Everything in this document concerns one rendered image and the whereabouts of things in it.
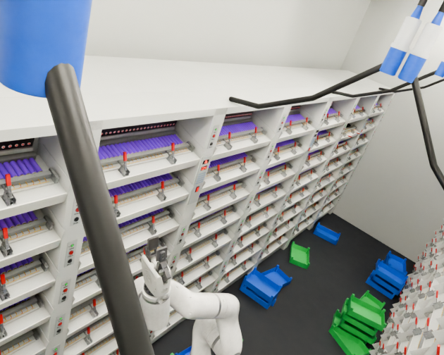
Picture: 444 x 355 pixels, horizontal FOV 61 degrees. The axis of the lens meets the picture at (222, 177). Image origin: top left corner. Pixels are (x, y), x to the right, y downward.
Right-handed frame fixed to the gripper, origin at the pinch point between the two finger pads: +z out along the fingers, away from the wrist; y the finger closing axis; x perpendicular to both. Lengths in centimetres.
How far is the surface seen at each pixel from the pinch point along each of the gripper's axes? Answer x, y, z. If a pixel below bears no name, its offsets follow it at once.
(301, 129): 167, 95, -39
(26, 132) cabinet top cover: -21.3, 36.3, 22.6
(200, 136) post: 56, 63, -7
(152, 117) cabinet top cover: 23, 49, 14
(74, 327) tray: -15, 50, -85
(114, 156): 11, 57, -4
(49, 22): -30, -39, 68
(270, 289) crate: 157, 78, -189
